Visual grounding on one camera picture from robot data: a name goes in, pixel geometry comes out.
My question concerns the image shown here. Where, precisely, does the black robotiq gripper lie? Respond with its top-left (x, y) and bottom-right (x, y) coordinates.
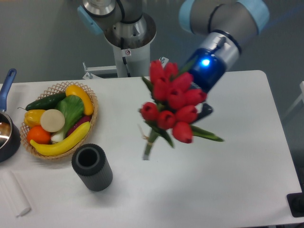
top-left (182, 48), bottom-right (227, 123)

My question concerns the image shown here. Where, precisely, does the black device at table edge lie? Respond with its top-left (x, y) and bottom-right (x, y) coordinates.
top-left (286, 192), bottom-right (304, 218)

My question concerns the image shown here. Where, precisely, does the cream round disc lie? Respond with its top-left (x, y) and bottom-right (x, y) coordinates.
top-left (40, 109), bottom-right (65, 133)

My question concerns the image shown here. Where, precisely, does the white folded cloth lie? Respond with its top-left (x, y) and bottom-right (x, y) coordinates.
top-left (0, 171), bottom-right (31, 218)

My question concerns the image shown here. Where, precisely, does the purple eggplant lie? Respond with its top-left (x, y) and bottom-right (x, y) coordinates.
top-left (66, 115), bottom-right (91, 137)

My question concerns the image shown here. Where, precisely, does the yellow bell pepper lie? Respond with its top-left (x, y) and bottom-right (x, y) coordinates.
top-left (24, 109), bottom-right (45, 128)

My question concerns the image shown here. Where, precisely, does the dark pot with blue handle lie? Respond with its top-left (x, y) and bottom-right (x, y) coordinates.
top-left (0, 68), bottom-right (20, 162)

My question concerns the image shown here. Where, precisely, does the green cucumber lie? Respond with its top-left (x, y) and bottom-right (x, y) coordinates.
top-left (18, 93), bottom-right (66, 111)

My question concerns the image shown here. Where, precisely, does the green leafy vegetable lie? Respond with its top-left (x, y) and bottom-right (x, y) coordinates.
top-left (51, 95), bottom-right (84, 144)

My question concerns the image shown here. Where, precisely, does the yellow squash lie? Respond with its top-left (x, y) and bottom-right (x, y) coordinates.
top-left (66, 85), bottom-right (94, 115)

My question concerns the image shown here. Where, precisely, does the white frame at right edge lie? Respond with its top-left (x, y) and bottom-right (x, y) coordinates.
top-left (283, 81), bottom-right (304, 122)

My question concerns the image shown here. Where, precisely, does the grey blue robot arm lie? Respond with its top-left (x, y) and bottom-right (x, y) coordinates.
top-left (77, 0), bottom-right (269, 92)

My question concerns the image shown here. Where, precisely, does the yellow banana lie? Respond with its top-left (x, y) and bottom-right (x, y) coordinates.
top-left (30, 122), bottom-right (91, 157)

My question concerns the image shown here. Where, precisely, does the dark grey ribbed vase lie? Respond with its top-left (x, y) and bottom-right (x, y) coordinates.
top-left (71, 143), bottom-right (113, 191)

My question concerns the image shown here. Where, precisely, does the red tulip bouquet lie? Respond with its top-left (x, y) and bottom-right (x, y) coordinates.
top-left (139, 60), bottom-right (224, 161)

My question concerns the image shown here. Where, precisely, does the orange fruit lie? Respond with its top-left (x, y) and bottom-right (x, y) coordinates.
top-left (26, 126), bottom-right (51, 144)

